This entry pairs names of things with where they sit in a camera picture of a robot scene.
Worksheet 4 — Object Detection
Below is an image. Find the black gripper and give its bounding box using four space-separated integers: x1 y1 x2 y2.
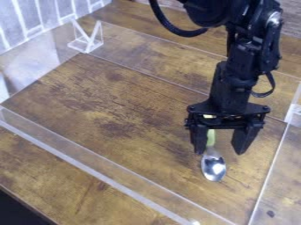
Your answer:
184 62 270 155

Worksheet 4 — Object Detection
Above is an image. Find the green handled metal spoon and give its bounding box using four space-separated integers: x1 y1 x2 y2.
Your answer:
200 129 227 182

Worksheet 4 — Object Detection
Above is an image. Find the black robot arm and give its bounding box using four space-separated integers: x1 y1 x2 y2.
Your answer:
184 0 283 155

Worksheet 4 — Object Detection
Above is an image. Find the clear acrylic right barrier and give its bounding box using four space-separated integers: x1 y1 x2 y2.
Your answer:
247 82 301 225

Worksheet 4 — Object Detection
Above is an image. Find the clear acrylic barrier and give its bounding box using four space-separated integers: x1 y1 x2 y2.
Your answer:
0 106 235 225
247 82 301 225

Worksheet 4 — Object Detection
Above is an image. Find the clear acrylic front barrier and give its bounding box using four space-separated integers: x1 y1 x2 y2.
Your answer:
0 106 235 225

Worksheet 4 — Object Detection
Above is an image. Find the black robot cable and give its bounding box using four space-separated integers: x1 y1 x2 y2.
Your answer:
146 0 276 98

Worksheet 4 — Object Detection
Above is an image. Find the clear acrylic triangular bracket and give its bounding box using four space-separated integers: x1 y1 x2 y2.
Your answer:
66 20 102 54

